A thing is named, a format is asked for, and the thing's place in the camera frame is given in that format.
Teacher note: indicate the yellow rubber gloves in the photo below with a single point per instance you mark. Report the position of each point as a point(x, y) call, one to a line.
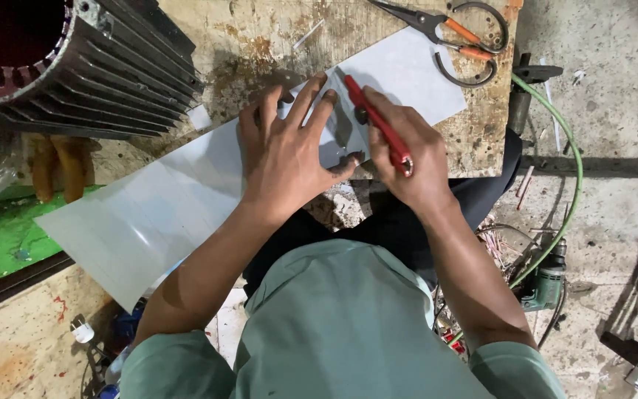
point(61, 166)

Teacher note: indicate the green electric drill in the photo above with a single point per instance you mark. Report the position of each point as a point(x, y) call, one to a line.
point(545, 282)

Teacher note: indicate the person's left hand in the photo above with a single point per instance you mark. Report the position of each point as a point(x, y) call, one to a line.
point(280, 160)

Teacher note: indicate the person's black trousers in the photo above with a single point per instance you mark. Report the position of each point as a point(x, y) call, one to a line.
point(479, 194)

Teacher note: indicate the dark metal vice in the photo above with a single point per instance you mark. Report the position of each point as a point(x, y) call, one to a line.
point(521, 94)

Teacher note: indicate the green painted board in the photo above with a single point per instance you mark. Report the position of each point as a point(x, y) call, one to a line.
point(3, 238)

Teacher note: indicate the clear plastic bottle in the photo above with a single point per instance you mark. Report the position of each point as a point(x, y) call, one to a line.
point(115, 368)

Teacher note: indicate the small white paper piece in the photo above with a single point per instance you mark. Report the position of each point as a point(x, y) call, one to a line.
point(199, 117)

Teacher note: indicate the white plastic tube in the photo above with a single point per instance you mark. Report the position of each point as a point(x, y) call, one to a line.
point(550, 105)

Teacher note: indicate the red utility knife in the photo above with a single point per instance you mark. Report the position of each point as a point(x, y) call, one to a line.
point(356, 94)

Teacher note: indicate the person's right hand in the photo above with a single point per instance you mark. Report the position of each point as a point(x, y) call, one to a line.
point(416, 166)

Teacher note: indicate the pink insulation sticks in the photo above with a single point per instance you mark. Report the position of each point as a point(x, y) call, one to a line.
point(524, 185)

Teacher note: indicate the thin white paper strip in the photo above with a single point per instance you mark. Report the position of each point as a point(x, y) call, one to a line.
point(308, 34)

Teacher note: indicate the person's pale green shirt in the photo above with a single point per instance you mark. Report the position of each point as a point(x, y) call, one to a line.
point(341, 332)

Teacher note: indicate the white power plug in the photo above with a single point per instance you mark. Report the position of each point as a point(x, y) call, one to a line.
point(82, 331)

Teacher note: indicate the grey finned motor stator housing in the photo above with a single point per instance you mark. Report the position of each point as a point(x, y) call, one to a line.
point(119, 66)

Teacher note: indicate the white insulation paper sheet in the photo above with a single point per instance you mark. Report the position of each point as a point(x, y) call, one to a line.
point(158, 210)

